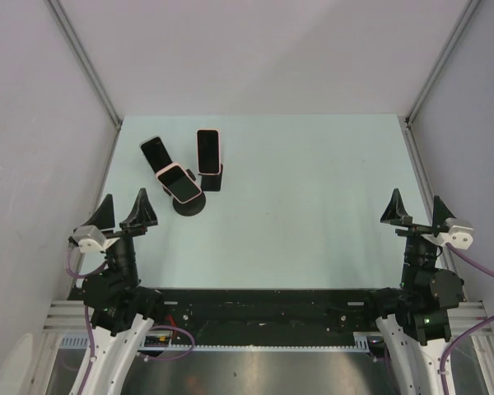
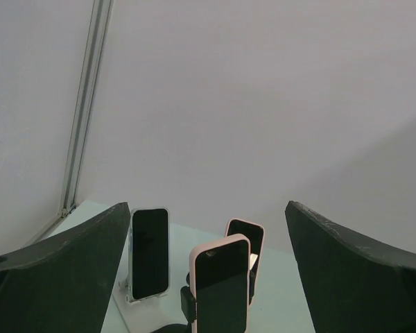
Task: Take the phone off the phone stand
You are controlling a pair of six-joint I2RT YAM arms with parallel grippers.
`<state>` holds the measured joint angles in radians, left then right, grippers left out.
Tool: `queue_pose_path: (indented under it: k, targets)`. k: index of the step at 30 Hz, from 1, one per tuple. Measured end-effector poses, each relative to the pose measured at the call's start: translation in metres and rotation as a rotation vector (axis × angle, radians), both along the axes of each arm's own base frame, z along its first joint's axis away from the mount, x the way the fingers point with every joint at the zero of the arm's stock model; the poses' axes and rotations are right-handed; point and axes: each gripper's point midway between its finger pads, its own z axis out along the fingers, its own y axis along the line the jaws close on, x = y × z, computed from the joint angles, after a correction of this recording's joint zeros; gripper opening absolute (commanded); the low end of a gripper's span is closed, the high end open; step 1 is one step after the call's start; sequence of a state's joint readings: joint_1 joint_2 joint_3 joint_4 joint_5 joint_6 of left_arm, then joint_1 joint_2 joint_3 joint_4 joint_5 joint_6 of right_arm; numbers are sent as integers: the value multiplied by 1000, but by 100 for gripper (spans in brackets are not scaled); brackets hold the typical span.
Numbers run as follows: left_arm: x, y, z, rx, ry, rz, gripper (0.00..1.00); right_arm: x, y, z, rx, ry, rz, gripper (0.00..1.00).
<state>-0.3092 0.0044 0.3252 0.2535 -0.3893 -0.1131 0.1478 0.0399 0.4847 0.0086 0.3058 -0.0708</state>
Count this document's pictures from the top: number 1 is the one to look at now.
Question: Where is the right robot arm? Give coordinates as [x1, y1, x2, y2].
[363, 189, 473, 394]

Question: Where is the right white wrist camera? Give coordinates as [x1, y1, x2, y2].
[422, 218, 474, 250]

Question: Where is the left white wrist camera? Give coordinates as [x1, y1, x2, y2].
[72, 225, 109, 253]

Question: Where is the pink phone on block stand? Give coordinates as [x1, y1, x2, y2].
[197, 129, 221, 175]

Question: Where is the black phone on clear stand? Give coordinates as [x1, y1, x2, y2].
[140, 136, 173, 174]

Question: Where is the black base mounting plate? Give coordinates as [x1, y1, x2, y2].
[68, 287, 466, 346]

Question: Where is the black block phone stand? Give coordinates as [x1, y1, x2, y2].
[200, 165, 223, 192]

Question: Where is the black round-base phone stand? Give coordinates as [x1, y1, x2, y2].
[163, 170, 206, 216]

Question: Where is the white slotted cable duct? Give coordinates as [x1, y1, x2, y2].
[59, 333, 380, 353]

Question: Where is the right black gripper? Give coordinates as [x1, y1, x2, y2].
[380, 188, 454, 290]

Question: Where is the pink case phone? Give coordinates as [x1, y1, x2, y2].
[156, 163, 203, 204]

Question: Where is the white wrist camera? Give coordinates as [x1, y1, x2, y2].
[422, 218, 474, 250]
[72, 225, 109, 253]

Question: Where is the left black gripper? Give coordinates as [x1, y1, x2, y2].
[83, 188, 156, 289]

